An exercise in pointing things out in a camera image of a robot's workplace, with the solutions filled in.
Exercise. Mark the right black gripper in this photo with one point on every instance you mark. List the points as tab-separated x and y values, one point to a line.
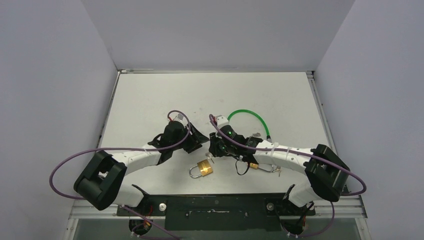
216	145

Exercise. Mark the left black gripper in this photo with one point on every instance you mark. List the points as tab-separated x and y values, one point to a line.
195	139

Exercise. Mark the short brass padlock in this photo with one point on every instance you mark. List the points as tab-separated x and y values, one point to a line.
204	167

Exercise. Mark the silver key pair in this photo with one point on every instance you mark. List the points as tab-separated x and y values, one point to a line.
209	157

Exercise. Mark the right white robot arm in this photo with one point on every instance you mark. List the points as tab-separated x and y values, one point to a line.
325	173

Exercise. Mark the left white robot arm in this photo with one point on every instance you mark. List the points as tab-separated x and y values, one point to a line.
101	181

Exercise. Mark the keys beside long padlock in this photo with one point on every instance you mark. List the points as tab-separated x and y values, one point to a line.
278	170

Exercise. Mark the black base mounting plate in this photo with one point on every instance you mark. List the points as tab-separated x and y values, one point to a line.
221	212

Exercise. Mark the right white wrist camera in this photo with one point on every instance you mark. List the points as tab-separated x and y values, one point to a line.
219	122

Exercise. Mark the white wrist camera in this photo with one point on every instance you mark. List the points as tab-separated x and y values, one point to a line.
219	122
177	118

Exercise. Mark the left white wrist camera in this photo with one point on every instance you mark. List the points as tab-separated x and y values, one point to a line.
177	118

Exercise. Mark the green cable lock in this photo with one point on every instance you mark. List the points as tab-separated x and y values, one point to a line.
250	112

